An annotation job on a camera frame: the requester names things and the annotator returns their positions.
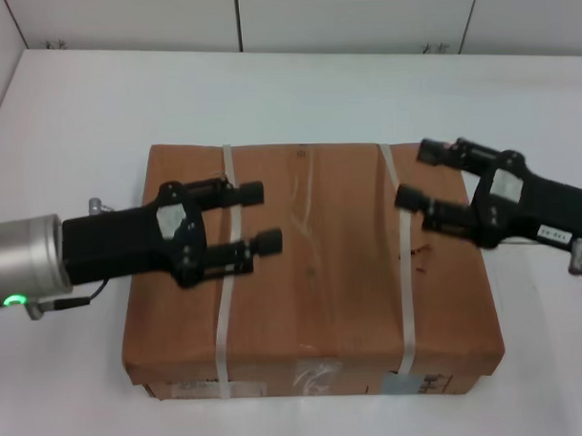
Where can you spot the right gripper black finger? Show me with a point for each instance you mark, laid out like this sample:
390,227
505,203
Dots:
444,217
456,155

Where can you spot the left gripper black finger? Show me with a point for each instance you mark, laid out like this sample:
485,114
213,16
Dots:
235,256
223,194

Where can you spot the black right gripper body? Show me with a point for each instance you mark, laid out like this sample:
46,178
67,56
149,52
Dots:
525,205

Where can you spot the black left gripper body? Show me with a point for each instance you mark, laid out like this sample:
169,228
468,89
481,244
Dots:
120,243

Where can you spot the brown cardboard box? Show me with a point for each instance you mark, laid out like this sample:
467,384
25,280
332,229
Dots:
321,274

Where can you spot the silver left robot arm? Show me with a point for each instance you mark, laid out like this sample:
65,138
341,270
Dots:
24,256

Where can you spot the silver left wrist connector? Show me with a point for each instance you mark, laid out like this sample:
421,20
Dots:
98,205

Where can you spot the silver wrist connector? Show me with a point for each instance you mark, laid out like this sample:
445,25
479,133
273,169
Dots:
578,258
98,205

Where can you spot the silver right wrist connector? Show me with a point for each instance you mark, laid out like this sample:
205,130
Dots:
578,258

